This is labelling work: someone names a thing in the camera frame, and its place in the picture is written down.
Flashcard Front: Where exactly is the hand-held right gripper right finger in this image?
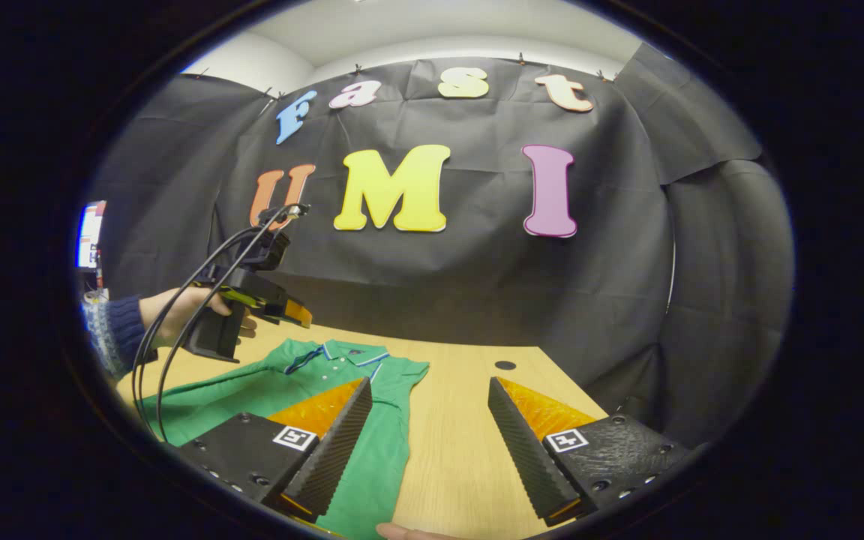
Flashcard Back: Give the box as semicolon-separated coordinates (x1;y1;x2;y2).
487;376;692;527

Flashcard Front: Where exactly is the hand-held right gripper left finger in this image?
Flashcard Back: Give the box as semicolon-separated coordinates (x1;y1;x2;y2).
177;376;374;524

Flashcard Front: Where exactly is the green T-shirt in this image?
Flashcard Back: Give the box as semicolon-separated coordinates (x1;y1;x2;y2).
139;337;431;540

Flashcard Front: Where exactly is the lit monitor screen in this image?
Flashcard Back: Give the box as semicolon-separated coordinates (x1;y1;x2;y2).
76;201;107;271

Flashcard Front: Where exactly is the black backdrop cloth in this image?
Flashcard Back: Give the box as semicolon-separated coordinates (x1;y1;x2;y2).
87;41;797;451

